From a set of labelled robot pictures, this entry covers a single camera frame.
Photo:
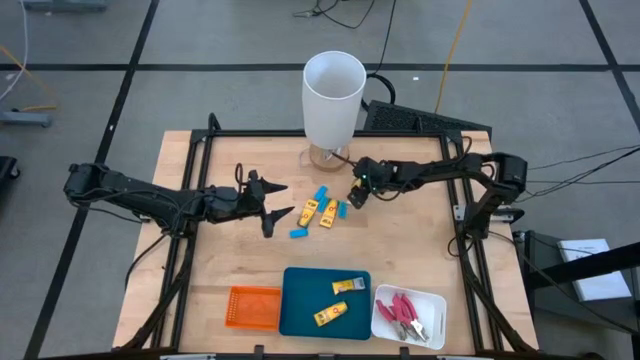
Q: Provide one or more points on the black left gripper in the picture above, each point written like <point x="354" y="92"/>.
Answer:
<point x="252" y="200"/>

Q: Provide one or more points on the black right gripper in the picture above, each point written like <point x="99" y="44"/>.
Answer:
<point x="380" y="175"/>

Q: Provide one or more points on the blue eraser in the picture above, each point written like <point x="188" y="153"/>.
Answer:
<point x="320" y="192"/>
<point x="343" y="210"/>
<point x="323" y="204"/>
<point x="299" y="233"/>

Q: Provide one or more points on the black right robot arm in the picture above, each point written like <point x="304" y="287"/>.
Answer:
<point x="440" y="170"/>

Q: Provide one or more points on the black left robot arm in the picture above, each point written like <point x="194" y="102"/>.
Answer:
<point x="140" y="197"/>

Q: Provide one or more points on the black perforated panel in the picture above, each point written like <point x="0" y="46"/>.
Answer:
<point x="400" y="117"/>

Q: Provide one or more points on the white shade wooden base lamp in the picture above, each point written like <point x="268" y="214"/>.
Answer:
<point x="330" y="100"/>

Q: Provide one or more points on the teal plastic tray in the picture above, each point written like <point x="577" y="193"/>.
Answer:
<point x="305" y="300"/>

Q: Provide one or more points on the orange mesh basket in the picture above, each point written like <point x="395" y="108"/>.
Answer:
<point x="252" y="307"/>

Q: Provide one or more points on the white plastic tray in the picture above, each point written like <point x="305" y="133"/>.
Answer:
<point x="432" y="310"/>

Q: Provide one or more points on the silver metal bar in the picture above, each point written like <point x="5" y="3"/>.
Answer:
<point x="187" y="357"/>
<point x="457" y="357"/>

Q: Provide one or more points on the black equipment stand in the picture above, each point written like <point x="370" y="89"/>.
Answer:
<point x="545" y="265"/>

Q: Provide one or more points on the white booklet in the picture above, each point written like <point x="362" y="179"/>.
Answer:
<point x="595" y="282"/>

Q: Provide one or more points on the grey desk foot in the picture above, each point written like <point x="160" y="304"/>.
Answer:
<point x="25" y="119"/>
<point x="65" y="5"/>

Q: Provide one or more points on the black chair base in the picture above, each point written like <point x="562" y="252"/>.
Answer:
<point x="7" y="170"/>

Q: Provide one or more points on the black metal table frame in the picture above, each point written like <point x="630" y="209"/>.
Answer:
<point x="325" y="133"/>

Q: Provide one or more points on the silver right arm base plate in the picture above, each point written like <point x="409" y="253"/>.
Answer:
<point x="462" y="212"/>

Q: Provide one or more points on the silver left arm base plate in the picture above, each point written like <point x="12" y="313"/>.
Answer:
<point x="145" y="218"/>

